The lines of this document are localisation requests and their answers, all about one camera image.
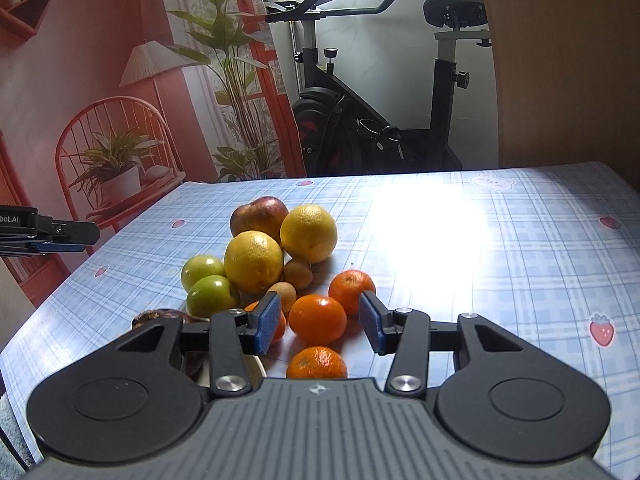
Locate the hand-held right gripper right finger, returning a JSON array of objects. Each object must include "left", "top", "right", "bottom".
[{"left": 358, "top": 291, "right": 526, "bottom": 399}]

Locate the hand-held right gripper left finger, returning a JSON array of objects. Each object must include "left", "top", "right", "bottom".
[{"left": 115, "top": 292, "right": 282, "bottom": 397}]

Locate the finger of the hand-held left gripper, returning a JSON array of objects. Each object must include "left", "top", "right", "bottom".
[{"left": 30, "top": 218, "right": 100, "bottom": 254}]

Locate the orange tangerine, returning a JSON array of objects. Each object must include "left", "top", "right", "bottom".
[
  {"left": 286, "top": 346, "right": 348, "bottom": 380},
  {"left": 289, "top": 294, "right": 348, "bottom": 347},
  {"left": 244, "top": 301, "right": 287, "bottom": 345},
  {"left": 328, "top": 269, "right": 377, "bottom": 316}
]

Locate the green round fruit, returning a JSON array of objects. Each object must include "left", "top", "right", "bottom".
[
  {"left": 180, "top": 255, "right": 227, "bottom": 293},
  {"left": 186, "top": 275, "right": 240, "bottom": 318}
]

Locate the yellow lemon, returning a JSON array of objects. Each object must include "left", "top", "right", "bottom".
[
  {"left": 280, "top": 204, "right": 338, "bottom": 265},
  {"left": 223, "top": 230, "right": 285, "bottom": 294}
]

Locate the red apple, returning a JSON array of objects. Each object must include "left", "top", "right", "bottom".
[{"left": 230, "top": 196, "right": 290, "bottom": 246}]

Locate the brown kiwi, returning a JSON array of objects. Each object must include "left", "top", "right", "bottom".
[
  {"left": 282, "top": 258, "right": 314, "bottom": 291},
  {"left": 267, "top": 282, "right": 297, "bottom": 313}
]

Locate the dark purple mangosteen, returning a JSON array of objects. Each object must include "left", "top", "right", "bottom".
[{"left": 131, "top": 308, "right": 210, "bottom": 330}]

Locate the blue plaid tablecloth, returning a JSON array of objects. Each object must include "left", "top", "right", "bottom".
[{"left": 0, "top": 161, "right": 640, "bottom": 480}]

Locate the black exercise bike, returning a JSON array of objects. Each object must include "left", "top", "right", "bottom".
[{"left": 264, "top": 0, "right": 493, "bottom": 176}]

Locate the brown wooden door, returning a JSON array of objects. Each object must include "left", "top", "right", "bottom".
[{"left": 472, "top": 0, "right": 640, "bottom": 186}]

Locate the wall poster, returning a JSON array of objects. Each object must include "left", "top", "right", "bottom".
[{"left": 0, "top": 0, "right": 308, "bottom": 311}]

